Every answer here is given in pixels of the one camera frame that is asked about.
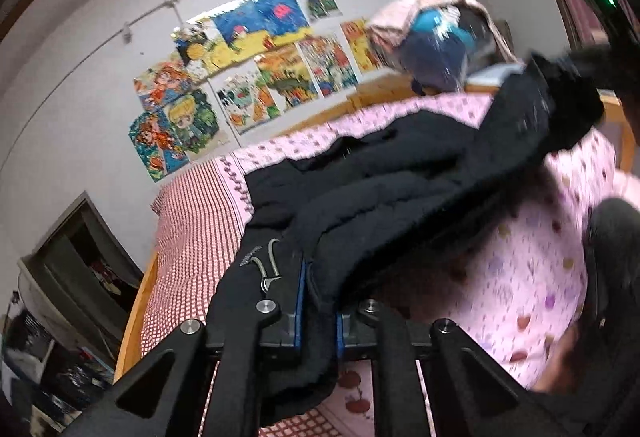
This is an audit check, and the wooden bed frame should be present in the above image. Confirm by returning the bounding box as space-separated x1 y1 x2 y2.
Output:
114 67 640 383

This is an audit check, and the white wall conduit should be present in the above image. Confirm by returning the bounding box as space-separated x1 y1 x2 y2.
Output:
120 0 186 42

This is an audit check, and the red checkered blanket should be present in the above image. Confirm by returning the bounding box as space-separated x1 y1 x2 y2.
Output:
140 162 351 437

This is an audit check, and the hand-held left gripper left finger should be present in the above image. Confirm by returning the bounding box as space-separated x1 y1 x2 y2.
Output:
65 261 307 437

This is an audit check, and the pink patterned bedsheet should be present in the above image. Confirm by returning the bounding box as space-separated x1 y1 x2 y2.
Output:
220 92 640 418

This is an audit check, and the group of colourful wall drawings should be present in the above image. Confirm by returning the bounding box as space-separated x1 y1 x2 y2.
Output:
127 0 388 185

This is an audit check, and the black padded jacket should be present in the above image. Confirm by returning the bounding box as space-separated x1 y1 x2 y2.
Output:
202 52 606 428

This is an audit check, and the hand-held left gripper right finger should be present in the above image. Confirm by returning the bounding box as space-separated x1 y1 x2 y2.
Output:
336 298 591 437

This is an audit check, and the cluttered storage shelf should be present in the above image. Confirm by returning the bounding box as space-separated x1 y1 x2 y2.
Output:
0 297 116 437

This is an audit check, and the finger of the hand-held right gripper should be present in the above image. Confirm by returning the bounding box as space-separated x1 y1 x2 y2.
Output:
552 46 618 78

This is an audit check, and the dark open cabinet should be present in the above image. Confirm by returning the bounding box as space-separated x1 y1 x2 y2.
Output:
17 191 146 358

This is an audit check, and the clear plastic bag of clothes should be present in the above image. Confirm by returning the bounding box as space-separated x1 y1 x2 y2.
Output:
395 4 496 95

